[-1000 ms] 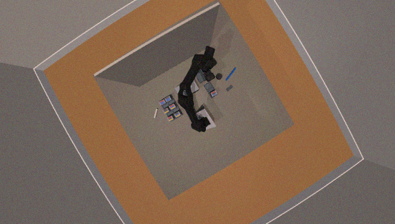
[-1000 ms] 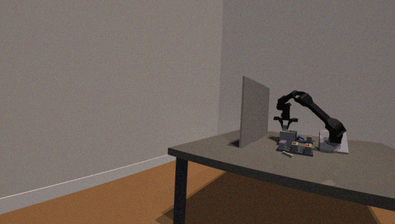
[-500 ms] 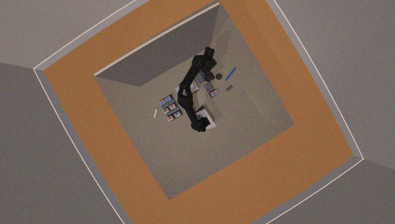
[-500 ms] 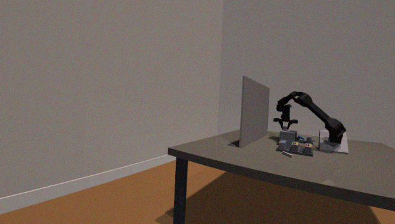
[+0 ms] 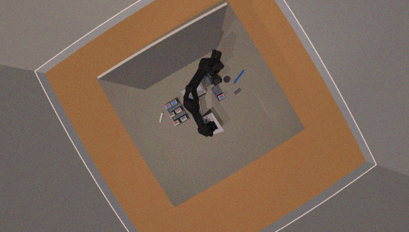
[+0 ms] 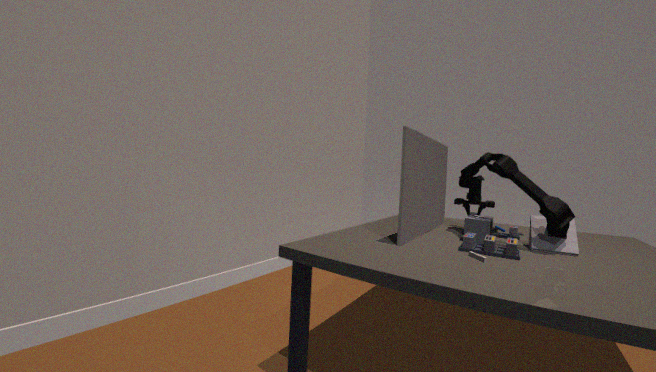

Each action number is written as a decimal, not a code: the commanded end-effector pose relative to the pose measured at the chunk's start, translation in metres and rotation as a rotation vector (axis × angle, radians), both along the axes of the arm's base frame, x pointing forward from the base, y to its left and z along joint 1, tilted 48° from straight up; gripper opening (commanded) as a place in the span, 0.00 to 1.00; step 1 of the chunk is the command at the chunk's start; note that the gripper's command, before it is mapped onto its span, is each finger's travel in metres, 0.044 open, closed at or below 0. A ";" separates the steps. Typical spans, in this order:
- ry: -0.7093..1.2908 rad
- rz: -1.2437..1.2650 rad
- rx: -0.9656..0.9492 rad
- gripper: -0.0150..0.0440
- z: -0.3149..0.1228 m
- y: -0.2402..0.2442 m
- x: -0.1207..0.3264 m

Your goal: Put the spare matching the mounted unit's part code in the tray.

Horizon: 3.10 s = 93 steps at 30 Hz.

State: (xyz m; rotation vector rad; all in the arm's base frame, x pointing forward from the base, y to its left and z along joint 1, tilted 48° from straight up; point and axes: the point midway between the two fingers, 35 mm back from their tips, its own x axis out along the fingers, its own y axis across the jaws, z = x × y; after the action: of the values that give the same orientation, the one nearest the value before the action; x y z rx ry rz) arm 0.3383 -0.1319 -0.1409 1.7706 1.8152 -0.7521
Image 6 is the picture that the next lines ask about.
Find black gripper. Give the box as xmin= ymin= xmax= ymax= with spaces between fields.
xmin=454 ymin=188 xmax=495 ymax=216

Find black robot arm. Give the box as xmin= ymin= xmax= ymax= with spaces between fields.
xmin=459 ymin=153 xmax=575 ymax=239

